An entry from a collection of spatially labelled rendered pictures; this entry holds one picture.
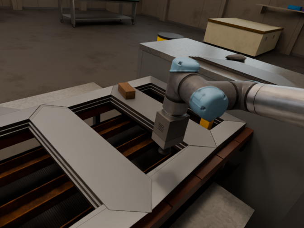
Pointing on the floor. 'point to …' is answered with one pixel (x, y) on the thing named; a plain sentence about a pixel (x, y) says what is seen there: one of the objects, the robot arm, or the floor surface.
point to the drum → (162, 36)
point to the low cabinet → (241, 36)
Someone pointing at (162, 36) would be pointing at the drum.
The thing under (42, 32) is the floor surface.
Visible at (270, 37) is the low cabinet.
